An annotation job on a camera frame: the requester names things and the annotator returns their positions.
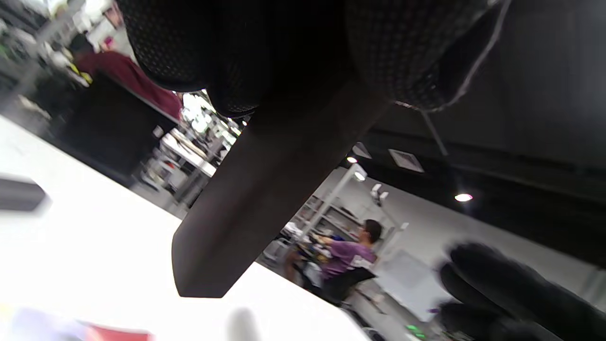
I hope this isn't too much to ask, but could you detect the person's left hand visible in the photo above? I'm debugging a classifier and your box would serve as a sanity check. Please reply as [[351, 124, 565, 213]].
[[116, 0, 512, 119]]

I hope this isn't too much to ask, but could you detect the person's right hand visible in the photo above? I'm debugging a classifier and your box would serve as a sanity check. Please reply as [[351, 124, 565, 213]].
[[438, 242, 606, 341]]

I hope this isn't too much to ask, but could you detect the dark bar paperweight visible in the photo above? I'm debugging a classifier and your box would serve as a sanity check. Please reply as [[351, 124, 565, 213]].
[[0, 176, 48, 212], [171, 81, 393, 299]]

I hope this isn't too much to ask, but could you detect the striped cartoon poster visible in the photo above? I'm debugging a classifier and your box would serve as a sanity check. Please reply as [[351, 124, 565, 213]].
[[0, 305, 154, 341]]

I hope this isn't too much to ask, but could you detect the white panel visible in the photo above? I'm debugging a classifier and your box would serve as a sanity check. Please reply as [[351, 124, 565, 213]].
[[376, 250, 448, 323]]

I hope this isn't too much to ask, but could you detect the square ceiling vent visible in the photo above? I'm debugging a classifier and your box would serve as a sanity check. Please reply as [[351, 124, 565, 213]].
[[388, 149, 425, 173]]

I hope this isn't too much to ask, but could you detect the metal storage shelf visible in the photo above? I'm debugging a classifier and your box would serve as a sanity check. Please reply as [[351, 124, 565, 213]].
[[298, 194, 365, 242]]

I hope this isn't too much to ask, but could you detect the black office chair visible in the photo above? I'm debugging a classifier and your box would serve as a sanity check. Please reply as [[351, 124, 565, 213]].
[[47, 76, 178, 176]]

